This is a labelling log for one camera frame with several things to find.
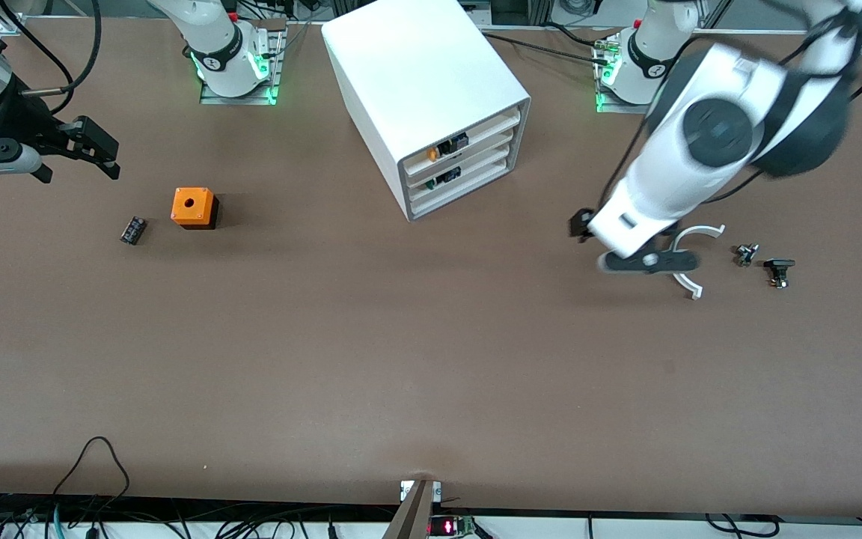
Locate black straight cable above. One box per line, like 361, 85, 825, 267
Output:
482, 30, 615, 59

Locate small black fitting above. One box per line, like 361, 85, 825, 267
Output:
764, 258, 797, 290

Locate metal pole bracket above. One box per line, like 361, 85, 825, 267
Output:
400, 480, 443, 503

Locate circuit board with red light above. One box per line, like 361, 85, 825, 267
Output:
428, 514, 478, 538

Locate white plastic drawer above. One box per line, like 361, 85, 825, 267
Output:
401, 107, 522, 178
403, 127, 516, 192
406, 144, 514, 204
409, 159, 514, 218

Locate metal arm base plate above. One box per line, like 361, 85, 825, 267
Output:
593, 34, 656, 115
199, 19, 287, 106

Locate white drawer cabinet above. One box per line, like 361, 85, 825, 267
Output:
321, 0, 531, 222

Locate orange push button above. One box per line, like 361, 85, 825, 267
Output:
426, 133, 471, 162

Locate orange box with hole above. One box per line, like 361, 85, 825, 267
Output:
171, 187, 220, 231

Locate aluminium camera pole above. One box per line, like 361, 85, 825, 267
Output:
382, 479, 435, 539

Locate thin black looped cable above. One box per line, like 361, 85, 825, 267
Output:
52, 436, 131, 517

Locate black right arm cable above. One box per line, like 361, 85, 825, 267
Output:
0, 0, 103, 117

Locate white curved plastic part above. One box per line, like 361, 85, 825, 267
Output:
669, 225, 727, 301

